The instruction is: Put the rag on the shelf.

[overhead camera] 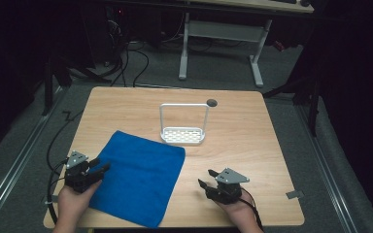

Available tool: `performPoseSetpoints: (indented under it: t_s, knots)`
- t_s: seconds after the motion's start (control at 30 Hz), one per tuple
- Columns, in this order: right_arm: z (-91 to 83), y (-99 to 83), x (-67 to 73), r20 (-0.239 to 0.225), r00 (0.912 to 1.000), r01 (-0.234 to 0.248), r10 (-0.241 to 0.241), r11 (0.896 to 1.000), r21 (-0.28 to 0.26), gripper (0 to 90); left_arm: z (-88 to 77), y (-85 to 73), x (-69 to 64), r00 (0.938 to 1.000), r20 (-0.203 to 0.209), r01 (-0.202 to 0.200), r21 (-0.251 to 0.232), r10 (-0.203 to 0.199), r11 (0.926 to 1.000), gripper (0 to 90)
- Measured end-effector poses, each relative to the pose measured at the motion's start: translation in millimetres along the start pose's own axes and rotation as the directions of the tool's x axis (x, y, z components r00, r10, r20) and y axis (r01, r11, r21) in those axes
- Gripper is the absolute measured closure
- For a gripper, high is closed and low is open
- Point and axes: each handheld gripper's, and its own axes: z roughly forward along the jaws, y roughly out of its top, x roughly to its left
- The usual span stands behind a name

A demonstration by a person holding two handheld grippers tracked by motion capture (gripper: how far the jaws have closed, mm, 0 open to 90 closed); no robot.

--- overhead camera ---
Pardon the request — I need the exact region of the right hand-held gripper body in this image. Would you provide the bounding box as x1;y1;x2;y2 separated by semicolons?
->
205;167;251;206

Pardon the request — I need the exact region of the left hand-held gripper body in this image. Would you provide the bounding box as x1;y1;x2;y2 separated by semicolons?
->
64;150;103;194

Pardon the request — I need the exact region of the blue towel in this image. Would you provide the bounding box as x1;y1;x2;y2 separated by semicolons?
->
87;129;187;229

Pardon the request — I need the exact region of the person's right hand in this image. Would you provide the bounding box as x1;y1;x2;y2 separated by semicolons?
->
214;190;257;224

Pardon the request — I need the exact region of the person's left hand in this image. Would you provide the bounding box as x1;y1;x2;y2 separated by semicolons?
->
56;179;103;217

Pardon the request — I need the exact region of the white towel rack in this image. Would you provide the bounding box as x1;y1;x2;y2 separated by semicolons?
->
158;102;210;146

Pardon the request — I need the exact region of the grey tape piece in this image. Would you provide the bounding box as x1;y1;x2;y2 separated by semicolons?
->
285;189;305;200

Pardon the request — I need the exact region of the black metal stand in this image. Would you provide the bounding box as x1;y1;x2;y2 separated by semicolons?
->
41;52;113;117
261;72;322;138

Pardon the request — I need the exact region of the white-framed wooden desk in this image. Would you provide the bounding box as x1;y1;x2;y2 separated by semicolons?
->
178;0;316;88

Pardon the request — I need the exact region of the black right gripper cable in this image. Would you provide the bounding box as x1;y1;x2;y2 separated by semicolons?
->
238;186;265;233

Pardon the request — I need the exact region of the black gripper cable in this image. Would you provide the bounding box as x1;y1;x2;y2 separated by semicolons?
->
238;186;265;233
46;111;85;226

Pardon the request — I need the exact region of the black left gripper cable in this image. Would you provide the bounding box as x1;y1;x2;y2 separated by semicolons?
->
46;111;85;226

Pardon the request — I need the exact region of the metal floor rail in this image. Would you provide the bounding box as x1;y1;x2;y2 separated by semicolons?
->
0;85;66;229
294;102;359;233

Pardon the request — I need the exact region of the black floor cable bundle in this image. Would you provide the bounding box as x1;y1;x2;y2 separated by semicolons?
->
105;13;151;88

